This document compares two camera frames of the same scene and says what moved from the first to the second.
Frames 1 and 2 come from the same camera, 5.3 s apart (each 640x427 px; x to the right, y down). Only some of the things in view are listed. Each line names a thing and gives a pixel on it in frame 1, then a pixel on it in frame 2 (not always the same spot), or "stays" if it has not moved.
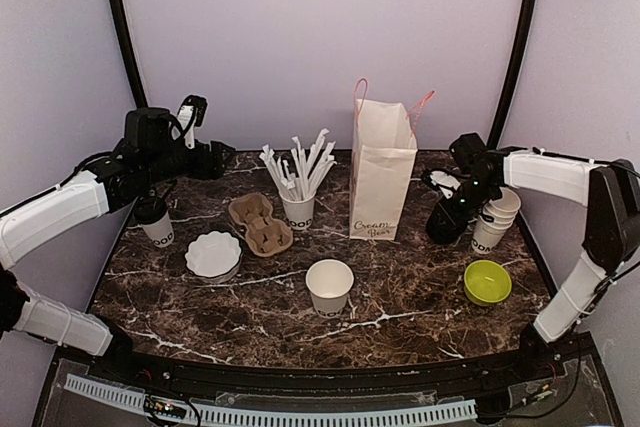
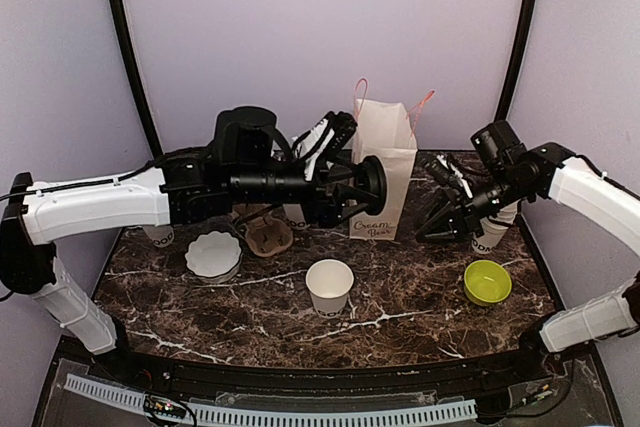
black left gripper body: (201, 168) -> (315, 207)
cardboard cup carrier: (266, 236) stays
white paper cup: (161, 233) stays
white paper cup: (329, 282) stays
